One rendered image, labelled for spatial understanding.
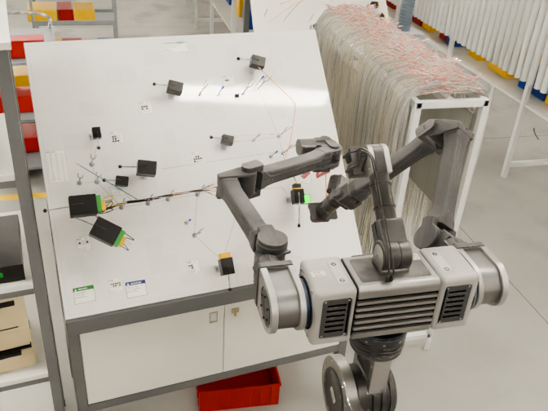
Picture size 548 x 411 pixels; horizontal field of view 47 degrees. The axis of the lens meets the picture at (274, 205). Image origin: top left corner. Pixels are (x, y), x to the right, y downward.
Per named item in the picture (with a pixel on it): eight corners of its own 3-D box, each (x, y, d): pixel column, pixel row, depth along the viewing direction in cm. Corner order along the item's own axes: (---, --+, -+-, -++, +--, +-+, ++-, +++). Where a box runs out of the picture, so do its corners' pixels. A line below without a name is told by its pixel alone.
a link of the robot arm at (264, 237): (209, 194, 191) (210, 165, 186) (250, 191, 196) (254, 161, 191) (259, 281, 156) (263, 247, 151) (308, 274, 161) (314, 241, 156)
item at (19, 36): (73, 183, 474) (57, 41, 420) (2, 191, 458) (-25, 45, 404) (64, 131, 553) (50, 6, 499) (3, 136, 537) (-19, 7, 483)
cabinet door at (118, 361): (223, 372, 263) (224, 298, 243) (88, 404, 244) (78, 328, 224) (221, 369, 265) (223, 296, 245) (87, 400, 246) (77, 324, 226)
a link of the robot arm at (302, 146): (337, 170, 215) (341, 146, 211) (306, 171, 211) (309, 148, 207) (323, 154, 225) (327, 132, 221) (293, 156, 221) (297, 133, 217)
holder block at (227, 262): (219, 293, 236) (226, 292, 227) (214, 261, 237) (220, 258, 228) (231, 290, 237) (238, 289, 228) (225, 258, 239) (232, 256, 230)
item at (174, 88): (151, 83, 242) (154, 75, 233) (179, 90, 245) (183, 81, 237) (149, 95, 241) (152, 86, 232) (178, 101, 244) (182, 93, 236)
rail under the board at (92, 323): (363, 276, 260) (364, 264, 257) (68, 337, 219) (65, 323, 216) (356, 269, 265) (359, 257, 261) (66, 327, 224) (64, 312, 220)
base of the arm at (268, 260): (254, 307, 148) (257, 267, 142) (248, 287, 155) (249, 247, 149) (290, 303, 150) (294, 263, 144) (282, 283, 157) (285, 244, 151)
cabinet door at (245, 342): (339, 345, 282) (350, 275, 262) (223, 373, 263) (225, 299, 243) (337, 341, 284) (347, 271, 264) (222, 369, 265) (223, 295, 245)
